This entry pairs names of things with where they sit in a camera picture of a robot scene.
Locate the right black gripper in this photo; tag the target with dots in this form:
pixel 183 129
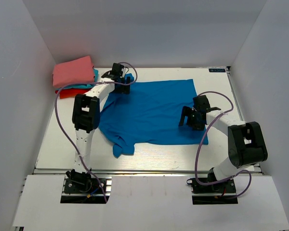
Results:
pixel 186 111

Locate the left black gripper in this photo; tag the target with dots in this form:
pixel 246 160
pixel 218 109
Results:
pixel 124 89

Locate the red folded t shirt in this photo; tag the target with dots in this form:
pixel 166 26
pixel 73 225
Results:
pixel 72 92

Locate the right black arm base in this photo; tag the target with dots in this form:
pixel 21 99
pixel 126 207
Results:
pixel 220 188

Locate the turquoise folded t shirt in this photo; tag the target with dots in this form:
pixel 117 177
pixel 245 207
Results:
pixel 74 78

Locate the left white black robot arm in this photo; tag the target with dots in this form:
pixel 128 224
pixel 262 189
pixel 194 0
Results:
pixel 86 112

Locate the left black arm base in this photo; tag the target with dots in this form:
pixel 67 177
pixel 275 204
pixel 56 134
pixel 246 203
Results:
pixel 71 188

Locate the blue t shirt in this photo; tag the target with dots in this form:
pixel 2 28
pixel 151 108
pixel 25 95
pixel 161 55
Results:
pixel 150 113

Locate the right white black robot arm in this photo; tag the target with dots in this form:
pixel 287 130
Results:
pixel 245 142

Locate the blue label sticker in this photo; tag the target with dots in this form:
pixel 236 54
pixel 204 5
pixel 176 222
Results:
pixel 217 70

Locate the pink folded t shirt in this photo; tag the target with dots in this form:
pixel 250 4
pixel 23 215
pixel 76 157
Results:
pixel 80 63

